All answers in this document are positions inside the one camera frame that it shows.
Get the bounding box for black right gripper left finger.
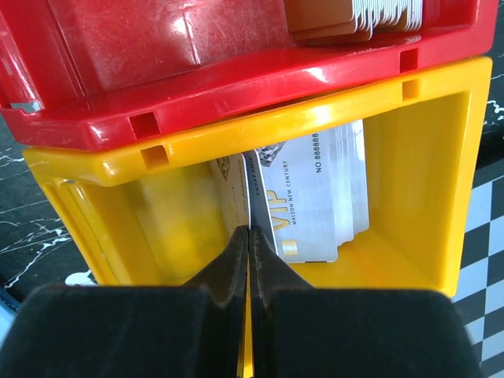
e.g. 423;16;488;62
1;226;249;377

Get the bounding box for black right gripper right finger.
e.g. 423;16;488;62
248;227;482;377

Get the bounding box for white VIP credit card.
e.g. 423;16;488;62
209;150;274;242

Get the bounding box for white cards in yellow bin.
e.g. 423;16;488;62
252;120;369;263

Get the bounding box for cards in red bin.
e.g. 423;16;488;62
284;0;424;44

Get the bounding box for yellow plastic bin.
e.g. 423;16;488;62
23;55;494;378

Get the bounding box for black grey chessboard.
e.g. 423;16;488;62
453;177;503;377

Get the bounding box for red plastic bin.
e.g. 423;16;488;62
1;1;498;152

